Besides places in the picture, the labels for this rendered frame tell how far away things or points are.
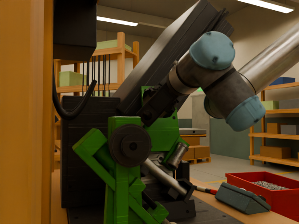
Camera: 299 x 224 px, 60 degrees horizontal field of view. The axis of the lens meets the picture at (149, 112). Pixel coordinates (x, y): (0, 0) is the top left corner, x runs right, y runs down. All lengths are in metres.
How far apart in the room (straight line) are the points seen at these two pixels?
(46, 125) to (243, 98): 0.36
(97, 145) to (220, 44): 0.28
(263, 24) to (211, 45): 7.78
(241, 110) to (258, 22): 7.93
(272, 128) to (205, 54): 6.54
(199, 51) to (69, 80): 3.45
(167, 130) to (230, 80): 0.36
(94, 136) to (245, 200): 0.52
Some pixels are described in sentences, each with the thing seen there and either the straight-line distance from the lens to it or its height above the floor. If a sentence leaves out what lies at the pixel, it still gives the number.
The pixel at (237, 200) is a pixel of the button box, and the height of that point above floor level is 0.93.
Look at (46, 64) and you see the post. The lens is 0.51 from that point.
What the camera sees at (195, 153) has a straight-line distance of 7.15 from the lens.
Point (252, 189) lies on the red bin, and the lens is 1.12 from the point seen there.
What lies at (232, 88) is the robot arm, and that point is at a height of 1.22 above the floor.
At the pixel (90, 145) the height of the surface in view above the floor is 1.12.
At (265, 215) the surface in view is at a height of 0.90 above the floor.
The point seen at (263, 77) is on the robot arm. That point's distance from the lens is 0.66.
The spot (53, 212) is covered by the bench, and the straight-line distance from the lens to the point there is 0.91.
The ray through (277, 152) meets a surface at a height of 0.40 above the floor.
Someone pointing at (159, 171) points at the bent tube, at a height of 1.02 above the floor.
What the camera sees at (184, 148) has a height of 1.08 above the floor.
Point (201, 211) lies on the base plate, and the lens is 0.82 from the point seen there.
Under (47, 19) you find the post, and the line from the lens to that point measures 0.53.
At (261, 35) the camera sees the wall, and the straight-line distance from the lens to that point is 8.22.
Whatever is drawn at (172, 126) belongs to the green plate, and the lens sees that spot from 0.82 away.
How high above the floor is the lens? 1.16
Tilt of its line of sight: 2 degrees up
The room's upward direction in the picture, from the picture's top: straight up
